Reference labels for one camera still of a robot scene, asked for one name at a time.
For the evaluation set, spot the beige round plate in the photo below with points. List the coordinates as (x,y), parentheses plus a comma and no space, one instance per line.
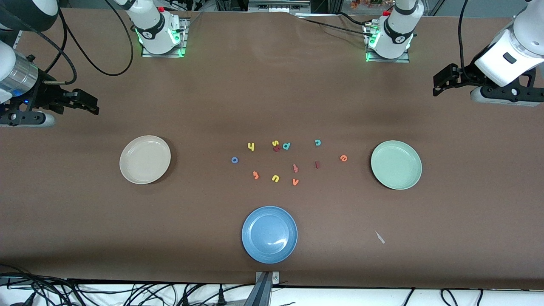
(145,160)

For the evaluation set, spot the white paper scrap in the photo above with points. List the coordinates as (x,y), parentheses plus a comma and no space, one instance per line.
(379,237)

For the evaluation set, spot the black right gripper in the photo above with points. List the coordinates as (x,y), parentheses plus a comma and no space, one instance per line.
(43,97)

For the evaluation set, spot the grey power strip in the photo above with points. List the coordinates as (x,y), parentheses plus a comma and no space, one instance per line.
(276,6)

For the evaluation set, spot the blue round plate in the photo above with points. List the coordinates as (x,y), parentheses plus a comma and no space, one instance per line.
(269,234)

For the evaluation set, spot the green round plate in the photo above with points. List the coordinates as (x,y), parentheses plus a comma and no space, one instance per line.
(396,165)

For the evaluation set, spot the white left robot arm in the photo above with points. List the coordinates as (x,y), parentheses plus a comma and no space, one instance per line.
(397,25)

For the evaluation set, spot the grey metal camera bracket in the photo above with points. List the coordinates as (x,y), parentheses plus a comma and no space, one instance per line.
(265,289)

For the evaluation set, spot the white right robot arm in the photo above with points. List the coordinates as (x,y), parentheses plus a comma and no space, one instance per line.
(157,29)

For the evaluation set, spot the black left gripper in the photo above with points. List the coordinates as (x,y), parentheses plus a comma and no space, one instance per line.
(466,75)

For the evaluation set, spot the orange flower decoration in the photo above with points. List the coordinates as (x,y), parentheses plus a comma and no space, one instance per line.
(365,3)

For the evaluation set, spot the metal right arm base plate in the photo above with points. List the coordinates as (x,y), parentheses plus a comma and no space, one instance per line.
(184,42)

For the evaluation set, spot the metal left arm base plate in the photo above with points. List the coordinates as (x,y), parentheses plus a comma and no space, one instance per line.
(382,60)

